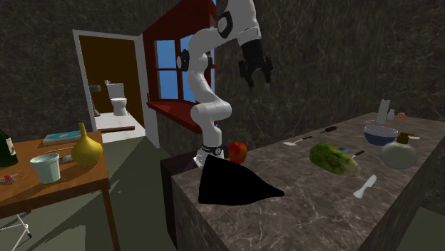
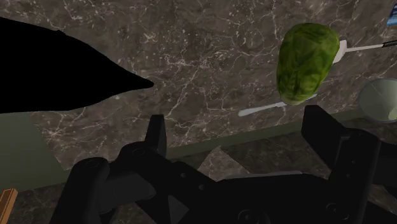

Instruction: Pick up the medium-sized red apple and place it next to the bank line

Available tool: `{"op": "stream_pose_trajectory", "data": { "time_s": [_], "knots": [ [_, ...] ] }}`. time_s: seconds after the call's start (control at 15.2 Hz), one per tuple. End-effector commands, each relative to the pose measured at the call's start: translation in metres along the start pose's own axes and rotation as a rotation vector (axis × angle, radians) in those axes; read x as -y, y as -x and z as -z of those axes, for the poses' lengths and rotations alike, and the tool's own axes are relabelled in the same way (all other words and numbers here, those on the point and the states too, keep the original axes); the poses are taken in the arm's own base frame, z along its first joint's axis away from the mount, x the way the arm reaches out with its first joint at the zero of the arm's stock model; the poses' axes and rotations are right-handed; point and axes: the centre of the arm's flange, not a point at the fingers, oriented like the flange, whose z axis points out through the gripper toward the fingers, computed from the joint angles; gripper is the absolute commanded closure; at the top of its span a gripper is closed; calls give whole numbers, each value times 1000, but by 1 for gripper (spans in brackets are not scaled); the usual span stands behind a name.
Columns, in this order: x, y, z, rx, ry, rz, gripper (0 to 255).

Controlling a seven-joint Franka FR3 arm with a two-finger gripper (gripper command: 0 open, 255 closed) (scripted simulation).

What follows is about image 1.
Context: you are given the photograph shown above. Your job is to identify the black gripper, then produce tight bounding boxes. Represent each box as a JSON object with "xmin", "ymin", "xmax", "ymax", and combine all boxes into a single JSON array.
[{"xmin": 237, "ymin": 38, "xmax": 274, "ymax": 88}]

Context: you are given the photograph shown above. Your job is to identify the red apple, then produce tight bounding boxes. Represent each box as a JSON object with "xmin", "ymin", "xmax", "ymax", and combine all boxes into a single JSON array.
[{"xmin": 227, "ymin": 140, "xmax": 248, "ymax": 165}]

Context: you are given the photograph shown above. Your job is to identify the red framed window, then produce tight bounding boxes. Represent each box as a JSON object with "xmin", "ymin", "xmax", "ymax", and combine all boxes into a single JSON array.
[{"xmin": 142, "ymin": 0, "xmax": 219, "ymax": 135}]

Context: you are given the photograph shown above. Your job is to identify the green lettuce head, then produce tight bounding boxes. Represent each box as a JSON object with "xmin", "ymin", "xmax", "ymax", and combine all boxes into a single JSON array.
[{"xmin": 308, "ymin": 142, "xmax": 362, "ymax": 178}]

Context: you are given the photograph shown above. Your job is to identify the white door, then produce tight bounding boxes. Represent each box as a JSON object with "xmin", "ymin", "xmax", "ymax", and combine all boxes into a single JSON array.
[{"xmin": 71, "ymin": 29, "xmax": 161, "ymax": 149}]

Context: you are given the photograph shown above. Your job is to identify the tall white bottle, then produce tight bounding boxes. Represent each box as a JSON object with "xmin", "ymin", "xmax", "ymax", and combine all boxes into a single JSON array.
[{"xmin": 375, "ymin": 98, "xmax": 392, "ymax": 126}]

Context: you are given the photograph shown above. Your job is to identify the blue bowl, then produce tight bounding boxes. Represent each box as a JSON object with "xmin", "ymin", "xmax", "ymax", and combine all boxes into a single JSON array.
[{"xmin": 363, "ymin": 124, "xmax": 399, "ymax": 146}]

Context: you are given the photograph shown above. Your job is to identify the white toilet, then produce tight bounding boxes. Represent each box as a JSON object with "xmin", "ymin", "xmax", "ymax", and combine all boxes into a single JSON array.
[{"xmin": 105, "ymin": 80, "xmax": 129, "ymax": 118}]

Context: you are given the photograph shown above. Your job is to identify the dark robot stand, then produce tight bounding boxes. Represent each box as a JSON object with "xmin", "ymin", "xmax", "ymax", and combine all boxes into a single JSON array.
[{"xmin": 160, "ymin": 150, "xmax": 209, "ymax": 248}]

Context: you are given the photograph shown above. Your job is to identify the white knife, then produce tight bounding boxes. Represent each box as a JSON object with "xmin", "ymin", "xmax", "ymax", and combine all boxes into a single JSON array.
[{"xmin": 352, "ymin": 174, "xmax": 378, "ymax": 200}]

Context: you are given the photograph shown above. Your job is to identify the round glass bottle brown cap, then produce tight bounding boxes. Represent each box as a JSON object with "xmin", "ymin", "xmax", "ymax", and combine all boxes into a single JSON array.
[{"xmin": 379, "ymin": 131, "xmax": 419, "ymax": 170}]

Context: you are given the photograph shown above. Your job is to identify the yellow gourd vase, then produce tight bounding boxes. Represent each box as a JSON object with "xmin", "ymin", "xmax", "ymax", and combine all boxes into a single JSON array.
[{"xmin": 70, "ymin": 121, "xmax": 104, "ymax": 167}]

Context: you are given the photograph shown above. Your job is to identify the blue book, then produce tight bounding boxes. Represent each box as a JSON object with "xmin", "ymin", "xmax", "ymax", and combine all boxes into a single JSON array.
[{"xmin": 41, "ymin": 130, "xmax": 83, "ymax": 146}]

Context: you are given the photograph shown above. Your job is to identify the wooden table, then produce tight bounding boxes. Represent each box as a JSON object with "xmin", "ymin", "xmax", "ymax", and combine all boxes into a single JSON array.
[{"xmin": 0, "ymin": 130, "xmax": 121, "ymax": 251}]

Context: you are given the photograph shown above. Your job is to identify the pale green cup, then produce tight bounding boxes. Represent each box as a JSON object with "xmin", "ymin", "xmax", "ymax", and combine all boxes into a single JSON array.
[{"xmin": 29, "ymin": 153, "xmax": 62, "ymax": 185}]

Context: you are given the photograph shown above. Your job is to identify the dark green bottle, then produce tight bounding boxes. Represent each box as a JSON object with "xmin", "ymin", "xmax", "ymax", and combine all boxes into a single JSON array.
[{"xmin": 0, "ymin": 128, "xmax": 19, "ymax": 168}]

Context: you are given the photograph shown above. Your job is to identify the white folding stand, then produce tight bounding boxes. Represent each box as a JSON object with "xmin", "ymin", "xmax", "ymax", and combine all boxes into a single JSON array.
[{"xmin": 0, "ymin": 212, "xmax": 34, "ymax": 251}]

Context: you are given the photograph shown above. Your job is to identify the white spatula black handle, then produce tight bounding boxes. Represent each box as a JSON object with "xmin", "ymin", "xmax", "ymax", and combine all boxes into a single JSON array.
[{"xmin": 282, "ymin": 135, "xmax": 313, "ymax": 147}]

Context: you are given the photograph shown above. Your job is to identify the black-handled knife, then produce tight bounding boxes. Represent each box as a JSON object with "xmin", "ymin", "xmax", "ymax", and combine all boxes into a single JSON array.
[{"xmin": 338, "ymin": 146, "xmax": 367, "ymax": 160}]

